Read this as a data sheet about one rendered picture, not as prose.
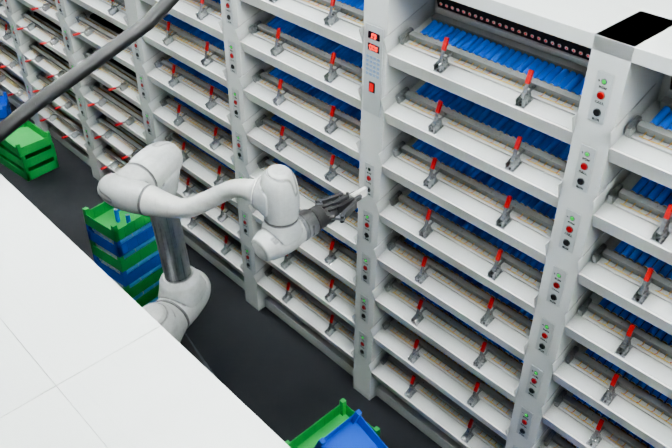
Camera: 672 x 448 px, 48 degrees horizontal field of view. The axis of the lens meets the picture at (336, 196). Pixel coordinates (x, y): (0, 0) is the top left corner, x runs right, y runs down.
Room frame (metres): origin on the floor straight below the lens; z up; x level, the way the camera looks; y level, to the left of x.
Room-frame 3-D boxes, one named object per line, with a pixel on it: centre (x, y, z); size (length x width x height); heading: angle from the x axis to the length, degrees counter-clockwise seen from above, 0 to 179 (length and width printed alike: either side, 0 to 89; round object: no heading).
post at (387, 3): (2.09, -0.18, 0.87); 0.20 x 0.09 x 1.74; 134
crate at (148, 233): (2.56, 0.87, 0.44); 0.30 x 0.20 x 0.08; 142
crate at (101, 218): (2.56, 0.87, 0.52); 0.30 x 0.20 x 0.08; 142
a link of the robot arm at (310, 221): (1.83, 0.09, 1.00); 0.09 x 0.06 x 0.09; 44
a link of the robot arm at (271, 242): (1.75, 0.17, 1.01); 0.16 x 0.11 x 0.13; 134
